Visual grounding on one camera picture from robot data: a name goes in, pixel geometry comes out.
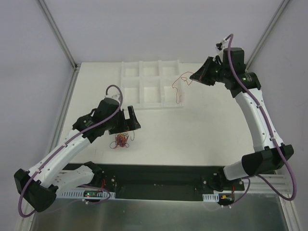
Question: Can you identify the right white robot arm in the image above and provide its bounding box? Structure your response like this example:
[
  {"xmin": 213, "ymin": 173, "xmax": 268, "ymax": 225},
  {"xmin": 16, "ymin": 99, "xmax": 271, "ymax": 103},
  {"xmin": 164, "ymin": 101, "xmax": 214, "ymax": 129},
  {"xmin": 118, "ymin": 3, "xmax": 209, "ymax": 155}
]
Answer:
[{"xmin": 190, "ymin": 48, "xmax": 294, "ymax": 190}]

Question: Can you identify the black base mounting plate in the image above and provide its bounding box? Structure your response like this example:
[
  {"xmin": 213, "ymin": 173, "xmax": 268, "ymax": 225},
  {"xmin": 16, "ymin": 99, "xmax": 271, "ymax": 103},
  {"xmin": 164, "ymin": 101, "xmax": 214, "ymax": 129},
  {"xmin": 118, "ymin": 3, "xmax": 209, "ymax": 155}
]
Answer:
[{"xmin": 64, "ymin": 162, "xmax": 246, "ymax": 200}]

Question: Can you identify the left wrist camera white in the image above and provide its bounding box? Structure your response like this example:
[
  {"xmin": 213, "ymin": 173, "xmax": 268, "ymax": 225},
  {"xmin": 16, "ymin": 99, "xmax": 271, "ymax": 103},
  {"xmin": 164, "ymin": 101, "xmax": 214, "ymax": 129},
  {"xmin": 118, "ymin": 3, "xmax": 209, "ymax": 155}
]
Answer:
[{"xmin": 105, "ymin": 93, "xmax": 121, "ymax": 102}]

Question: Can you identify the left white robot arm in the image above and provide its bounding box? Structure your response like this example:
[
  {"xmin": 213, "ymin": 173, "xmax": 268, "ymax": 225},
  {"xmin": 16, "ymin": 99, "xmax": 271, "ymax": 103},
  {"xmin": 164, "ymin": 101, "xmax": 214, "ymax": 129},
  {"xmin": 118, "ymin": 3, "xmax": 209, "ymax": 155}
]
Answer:
[{"xmin": 14, "ymin": 97, "xmax": 141, "ymax": 218}]

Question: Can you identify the left aluminium frame post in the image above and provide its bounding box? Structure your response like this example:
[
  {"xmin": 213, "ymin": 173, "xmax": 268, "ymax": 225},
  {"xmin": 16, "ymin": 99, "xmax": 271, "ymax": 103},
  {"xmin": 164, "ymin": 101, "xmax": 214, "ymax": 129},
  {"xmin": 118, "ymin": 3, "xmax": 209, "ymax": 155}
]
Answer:
[{"xmin": 36, "ymin": 0, "xmax": 81, "ymax": 70}]

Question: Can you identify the right aluminium frame post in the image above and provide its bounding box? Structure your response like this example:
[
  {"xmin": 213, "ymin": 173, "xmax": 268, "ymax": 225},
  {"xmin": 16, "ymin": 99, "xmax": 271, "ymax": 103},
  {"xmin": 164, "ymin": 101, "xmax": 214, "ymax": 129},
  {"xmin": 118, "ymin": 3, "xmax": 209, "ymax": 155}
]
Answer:
[{"xmin": 246, "ymin": 0, "xmax": 292, "ymax": 69}]

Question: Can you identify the aluminium frame post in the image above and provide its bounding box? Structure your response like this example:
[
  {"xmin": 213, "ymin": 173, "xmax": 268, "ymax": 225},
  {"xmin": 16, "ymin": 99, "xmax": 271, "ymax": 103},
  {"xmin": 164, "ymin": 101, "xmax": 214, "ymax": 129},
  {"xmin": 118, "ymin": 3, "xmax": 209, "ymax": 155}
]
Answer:
[
  {"xmin": 246, "ymin": 0, "xmax": 292, "ymax": 69},
  {"xmin": 36, "ymin": 0, "xmax": 81, "ymax": 70}
]

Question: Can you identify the aluminium front rail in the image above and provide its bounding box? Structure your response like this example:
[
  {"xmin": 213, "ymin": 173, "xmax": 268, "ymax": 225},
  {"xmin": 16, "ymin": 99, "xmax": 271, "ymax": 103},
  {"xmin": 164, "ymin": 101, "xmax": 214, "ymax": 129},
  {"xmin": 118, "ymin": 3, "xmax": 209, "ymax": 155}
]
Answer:
[{"xmin": 249, "ymin": 174, "xmax": 292, "ymax": 194}]

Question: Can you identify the white slotted cable duct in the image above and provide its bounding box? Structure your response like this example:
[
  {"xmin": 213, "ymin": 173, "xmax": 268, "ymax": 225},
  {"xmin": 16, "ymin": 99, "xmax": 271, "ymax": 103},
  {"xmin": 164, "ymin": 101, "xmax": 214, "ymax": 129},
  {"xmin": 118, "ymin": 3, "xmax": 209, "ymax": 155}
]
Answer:
[
  {"xmin": 202, "ymin": 193, "xmax": 219, "ymax": 203},
  {"xmin": 57, "ymin": 189, "xmax": 116, "ymax": 200}
]

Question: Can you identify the right white slotted cable duct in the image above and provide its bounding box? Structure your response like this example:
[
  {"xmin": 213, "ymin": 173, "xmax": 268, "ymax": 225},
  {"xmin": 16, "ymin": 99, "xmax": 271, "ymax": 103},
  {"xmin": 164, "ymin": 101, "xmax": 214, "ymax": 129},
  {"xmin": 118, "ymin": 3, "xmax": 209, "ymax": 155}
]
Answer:
[{"xmin": 202, "ymin": 193, "xmax": 219, "ymax": 203}]

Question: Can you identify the red cable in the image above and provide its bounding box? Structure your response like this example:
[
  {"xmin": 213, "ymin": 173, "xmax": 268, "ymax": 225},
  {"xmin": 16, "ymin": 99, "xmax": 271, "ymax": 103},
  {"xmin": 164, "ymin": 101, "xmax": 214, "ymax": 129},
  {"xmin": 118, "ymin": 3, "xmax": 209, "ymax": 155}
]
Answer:
[{"xmin": 171, "ymin": 71, "xmax": 196, "ymax": 104}]

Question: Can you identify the left white slotted cable duct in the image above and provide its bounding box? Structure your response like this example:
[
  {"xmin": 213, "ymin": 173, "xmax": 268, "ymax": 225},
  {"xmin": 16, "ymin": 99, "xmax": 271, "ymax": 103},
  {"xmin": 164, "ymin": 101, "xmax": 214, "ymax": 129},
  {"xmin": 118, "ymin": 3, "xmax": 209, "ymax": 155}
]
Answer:
[{"xmin": 57, "ymin": 189, "xmax": 116, "ymax": 200}]

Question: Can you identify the white foam compartment tray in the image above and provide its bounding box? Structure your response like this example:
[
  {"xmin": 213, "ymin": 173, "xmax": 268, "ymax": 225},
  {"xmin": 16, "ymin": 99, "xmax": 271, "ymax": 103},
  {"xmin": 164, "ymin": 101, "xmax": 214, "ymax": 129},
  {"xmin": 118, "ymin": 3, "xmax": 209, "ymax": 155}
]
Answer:
[{"xmin": 120, "ymin": 60, "xmax": 184, "ymax": 110}]

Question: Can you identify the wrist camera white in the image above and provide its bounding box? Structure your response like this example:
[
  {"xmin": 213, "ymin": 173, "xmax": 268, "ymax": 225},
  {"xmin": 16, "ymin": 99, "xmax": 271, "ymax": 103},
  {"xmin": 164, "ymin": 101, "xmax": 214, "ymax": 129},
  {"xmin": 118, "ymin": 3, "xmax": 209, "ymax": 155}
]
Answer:
[
  {"xmin": 216, "ymin": 38, "xmax": 229, "ymax": 52},
  {"xmin": 105, "ymin": 93, "xmax": 121, "ymax": 102}
]

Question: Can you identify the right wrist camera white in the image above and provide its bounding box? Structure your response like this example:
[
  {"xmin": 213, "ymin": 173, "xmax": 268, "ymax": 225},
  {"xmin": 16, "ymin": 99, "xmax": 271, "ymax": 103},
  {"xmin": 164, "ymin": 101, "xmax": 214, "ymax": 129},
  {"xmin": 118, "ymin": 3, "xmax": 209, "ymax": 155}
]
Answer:
[{"xmin": 216, "ymin": 38, "xmax": 229, "ymax": 52}]

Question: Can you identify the coloured cable bundle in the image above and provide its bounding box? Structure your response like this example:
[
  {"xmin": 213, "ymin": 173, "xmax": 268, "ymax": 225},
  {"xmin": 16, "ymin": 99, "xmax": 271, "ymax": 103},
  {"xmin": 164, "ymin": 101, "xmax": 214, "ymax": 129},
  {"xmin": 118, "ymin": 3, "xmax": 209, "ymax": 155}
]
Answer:
[{"xmin": 109, "ymin": 131, "xmax": 136, "ymax": 150}]

